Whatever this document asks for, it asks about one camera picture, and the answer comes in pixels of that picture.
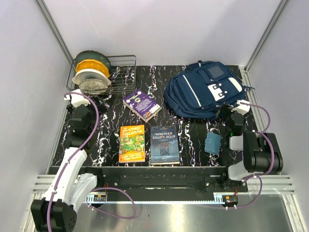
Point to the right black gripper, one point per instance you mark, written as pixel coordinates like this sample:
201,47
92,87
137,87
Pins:
225,108

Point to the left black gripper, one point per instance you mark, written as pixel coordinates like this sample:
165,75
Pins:
100,107

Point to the navy blue student backpack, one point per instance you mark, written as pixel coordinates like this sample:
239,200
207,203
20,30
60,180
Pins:
202,88

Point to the dark blue 1984 book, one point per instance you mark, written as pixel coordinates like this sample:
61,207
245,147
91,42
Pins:
164,145

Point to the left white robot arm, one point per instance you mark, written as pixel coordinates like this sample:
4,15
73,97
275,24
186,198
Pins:
57,210

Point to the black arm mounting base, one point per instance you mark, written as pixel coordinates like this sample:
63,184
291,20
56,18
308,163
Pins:
165,185

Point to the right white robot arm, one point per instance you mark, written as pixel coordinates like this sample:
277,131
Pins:
260,149

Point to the grey patterned plate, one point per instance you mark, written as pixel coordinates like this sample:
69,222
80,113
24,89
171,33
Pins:
93,86

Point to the small blue wallet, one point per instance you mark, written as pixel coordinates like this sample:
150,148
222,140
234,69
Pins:
212,143

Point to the white plate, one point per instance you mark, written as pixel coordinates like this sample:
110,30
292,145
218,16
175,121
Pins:
87,74

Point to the purple paperback book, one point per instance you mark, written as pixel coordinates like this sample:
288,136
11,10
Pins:
142,105

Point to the yellow plate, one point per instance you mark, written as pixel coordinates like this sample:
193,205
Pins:
93,64

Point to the orange Treehouse book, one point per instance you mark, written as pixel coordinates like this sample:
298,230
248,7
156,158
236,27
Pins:
132,144

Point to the dark green plate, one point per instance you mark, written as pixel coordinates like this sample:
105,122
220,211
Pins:
90,54

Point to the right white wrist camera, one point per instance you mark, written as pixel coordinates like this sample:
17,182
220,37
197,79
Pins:
242,107

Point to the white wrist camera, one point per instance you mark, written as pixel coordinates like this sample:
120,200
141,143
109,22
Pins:
76,99
242,107

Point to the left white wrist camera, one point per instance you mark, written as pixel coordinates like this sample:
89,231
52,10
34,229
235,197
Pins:
76,99

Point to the black wire dish rack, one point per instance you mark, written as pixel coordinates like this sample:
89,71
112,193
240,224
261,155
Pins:
122,75

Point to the aluminium front rail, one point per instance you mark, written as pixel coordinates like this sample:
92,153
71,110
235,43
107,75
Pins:
271,184

